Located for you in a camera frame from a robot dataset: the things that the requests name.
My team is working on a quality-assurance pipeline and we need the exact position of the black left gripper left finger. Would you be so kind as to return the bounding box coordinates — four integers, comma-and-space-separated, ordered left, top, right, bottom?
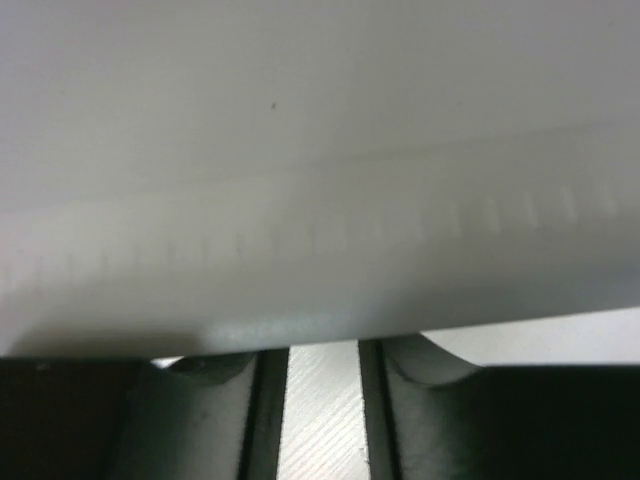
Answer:
1, 349, 289, 479

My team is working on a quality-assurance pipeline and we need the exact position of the grey sneaker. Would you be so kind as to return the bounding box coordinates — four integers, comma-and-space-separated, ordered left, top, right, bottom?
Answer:
1, 1, 639, 357

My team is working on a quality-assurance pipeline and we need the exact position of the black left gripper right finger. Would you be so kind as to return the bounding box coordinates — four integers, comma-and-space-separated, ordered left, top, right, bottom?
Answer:
358, 334, 639, 479

